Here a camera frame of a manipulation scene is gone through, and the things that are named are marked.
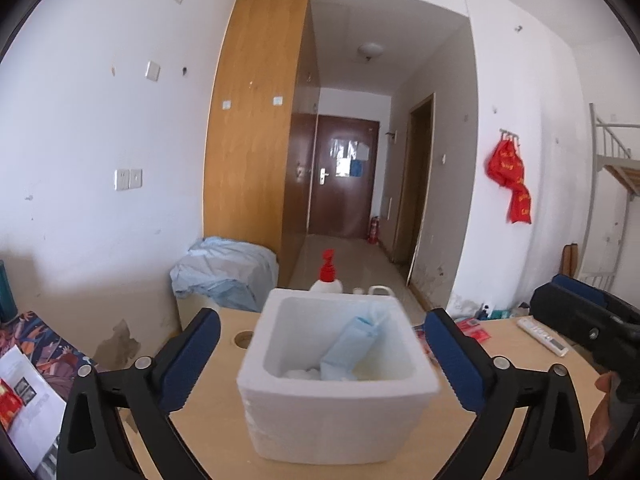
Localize dark brown entrance door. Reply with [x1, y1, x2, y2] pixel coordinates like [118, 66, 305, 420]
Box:
[307, 115, 381, 238]

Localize white paper sheets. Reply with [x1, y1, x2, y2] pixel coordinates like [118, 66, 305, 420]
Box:
[0, 345, 68, 472]

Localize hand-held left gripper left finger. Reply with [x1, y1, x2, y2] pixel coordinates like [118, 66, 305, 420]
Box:
[57, 306, 222, 480]

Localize wooden wardrobe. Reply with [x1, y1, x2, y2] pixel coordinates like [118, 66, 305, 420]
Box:
[202, 0, 321, 288]

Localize white remote control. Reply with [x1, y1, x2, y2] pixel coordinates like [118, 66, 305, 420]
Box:
[516, 316, 570, 357]

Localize red cloth bag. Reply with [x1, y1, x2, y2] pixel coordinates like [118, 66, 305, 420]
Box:
[510, 182, 533, 225]
[486, 136, 526, 187]

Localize brown side door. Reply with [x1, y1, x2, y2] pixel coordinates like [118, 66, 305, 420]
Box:
[392, 92, 436, 266]

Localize red pump lotion bottle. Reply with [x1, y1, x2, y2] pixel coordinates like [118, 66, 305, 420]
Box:
[310, 249, 344, 292]

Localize red wet wipes packet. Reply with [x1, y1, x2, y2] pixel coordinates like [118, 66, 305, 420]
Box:
[452, 316, 491, 343]

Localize white foam box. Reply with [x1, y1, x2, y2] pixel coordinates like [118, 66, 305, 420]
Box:
[236, 287, 441, 463]

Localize double white wall socket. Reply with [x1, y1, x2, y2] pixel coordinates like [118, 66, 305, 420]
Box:
[115, 167, 143, 191]

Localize white metal bunk bed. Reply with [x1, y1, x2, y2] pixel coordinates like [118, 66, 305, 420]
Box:
[575, 102, 640, 291]

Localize person's right hand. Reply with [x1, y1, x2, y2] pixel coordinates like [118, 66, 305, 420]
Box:
[587, 370, 626, 476]

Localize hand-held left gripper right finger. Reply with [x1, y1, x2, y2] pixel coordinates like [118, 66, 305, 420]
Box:
[424, 307, 588, 480]

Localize floral printed book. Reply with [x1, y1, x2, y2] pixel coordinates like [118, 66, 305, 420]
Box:
[0, 310, 99, 380]

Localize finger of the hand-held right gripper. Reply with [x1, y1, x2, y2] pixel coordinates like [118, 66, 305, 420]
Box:
[552, 274, 640, 323]
[530, 282, 632, 362]

